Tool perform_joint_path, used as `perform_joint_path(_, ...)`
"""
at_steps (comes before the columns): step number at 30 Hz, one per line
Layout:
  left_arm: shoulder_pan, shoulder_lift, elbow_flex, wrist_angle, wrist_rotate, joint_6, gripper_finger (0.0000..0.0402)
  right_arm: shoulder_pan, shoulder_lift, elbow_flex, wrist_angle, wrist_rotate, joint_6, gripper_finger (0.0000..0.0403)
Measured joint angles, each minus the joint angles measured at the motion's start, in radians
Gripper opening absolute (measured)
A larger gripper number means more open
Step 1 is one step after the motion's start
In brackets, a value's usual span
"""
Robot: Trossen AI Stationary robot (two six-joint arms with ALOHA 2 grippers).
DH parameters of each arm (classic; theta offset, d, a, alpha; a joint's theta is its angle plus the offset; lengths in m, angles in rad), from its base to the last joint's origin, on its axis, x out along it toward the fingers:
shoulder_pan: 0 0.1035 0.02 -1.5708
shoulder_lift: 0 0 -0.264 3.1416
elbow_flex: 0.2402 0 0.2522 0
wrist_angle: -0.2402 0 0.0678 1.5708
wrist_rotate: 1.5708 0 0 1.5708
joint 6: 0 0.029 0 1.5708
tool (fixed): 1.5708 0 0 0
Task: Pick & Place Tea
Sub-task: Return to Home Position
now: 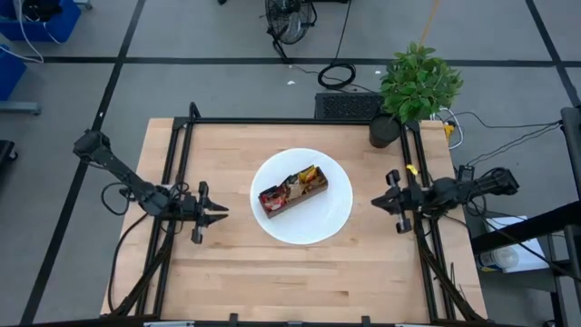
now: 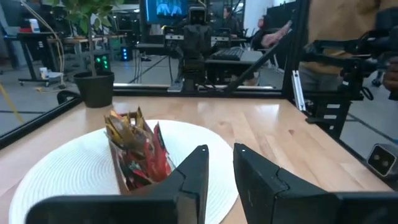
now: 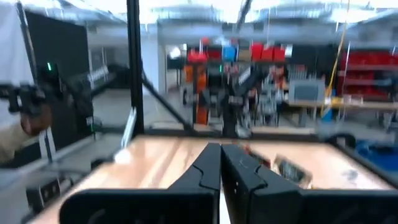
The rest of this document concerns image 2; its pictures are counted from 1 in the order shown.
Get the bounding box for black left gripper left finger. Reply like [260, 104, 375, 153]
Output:
[129, 144, 210, 224]

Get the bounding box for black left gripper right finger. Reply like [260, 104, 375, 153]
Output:
[233, 142, 340, 224]

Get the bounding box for beige tea packet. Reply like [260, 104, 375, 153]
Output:
[130, 130, 155, 161]

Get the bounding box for brown wooden tea caddy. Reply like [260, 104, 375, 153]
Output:
[107, 110, 175, 196]

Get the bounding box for black keyboard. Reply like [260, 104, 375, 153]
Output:
[210, 46, 246, 62]

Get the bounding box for person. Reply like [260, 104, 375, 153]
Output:
[250, 14, 294, 52]
[297, 0, 398, 91]
[222, 6, 244, 37]

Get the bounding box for monitor with blue image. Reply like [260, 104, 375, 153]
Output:
[139, 0, 190, 26]

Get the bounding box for black device green lights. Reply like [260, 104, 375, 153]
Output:
[93, 54, 111, 72]

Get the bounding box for green leafy plant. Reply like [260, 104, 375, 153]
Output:
[46, 0, 125, 77]

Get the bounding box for black plant pot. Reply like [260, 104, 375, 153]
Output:
[73, 70, 115, 109]

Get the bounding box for white round woven placemat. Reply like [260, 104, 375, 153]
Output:
[8, 119, 239, 224]

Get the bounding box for black metal stand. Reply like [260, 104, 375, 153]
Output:
[302, 7, 398, 138]

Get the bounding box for black desk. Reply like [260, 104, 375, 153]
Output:
[2, 30, 60, 82]

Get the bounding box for person's hand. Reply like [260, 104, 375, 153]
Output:
[382, 57, 398, 93]

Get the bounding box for silver aluminium post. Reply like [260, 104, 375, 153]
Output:
[291, 70, 308, 112]

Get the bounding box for grey camera box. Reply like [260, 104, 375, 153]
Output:
[366, 143, 398, 179]

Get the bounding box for yellow hanging cable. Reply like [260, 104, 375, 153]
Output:
[20, 0, 67, 88]

